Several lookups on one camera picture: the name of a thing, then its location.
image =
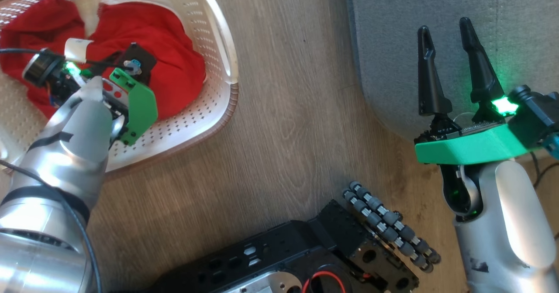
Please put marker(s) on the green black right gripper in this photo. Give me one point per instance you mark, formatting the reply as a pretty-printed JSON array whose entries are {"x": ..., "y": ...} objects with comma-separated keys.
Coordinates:
[{"x": 471, "y": 146}]

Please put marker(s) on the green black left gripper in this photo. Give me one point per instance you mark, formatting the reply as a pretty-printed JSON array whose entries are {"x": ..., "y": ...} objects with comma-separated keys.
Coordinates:
[{"x": 142, "y": 109}]

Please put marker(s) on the red garment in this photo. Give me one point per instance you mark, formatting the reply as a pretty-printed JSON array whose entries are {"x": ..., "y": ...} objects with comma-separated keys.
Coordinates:
[{"x": 170, "y": 53}]

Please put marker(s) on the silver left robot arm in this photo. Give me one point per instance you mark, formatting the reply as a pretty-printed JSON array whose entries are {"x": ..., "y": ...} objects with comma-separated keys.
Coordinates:
[{"x": 65, "y": 153}]

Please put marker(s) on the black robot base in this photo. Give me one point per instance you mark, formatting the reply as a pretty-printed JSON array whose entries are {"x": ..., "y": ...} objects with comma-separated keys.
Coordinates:
[{"x": 305, "y": 249}]

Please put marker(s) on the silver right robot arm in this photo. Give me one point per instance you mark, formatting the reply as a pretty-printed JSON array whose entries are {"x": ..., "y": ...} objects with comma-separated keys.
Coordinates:
[{"x": 506, "y": 232}]

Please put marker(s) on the grey fabric sofa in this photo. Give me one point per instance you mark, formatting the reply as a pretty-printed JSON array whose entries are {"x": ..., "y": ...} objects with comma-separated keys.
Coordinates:
[{"x": 436, "y": 5}]

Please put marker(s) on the white plastic laundry basket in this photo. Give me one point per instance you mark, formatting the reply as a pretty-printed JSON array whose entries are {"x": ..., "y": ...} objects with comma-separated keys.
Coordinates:
[{"x": 196, "y": 101}]

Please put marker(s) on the grey roller wheel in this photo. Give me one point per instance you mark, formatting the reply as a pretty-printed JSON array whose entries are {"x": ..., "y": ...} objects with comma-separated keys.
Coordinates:
[{"x": 388, "y": 223}]

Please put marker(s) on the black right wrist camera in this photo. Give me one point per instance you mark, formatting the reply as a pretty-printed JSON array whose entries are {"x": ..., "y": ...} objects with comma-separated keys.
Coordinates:
[{"x": 537, "y": 114}]

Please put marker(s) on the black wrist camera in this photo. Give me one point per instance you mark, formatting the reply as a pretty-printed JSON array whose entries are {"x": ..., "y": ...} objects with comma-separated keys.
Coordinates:
[
  {"x": 41, "y": 68},
  {"x": 537, "y": 114}
]

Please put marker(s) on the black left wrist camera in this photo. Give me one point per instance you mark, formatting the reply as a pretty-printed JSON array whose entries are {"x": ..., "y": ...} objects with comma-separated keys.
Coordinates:
[{"x": 41, "y": 68}]

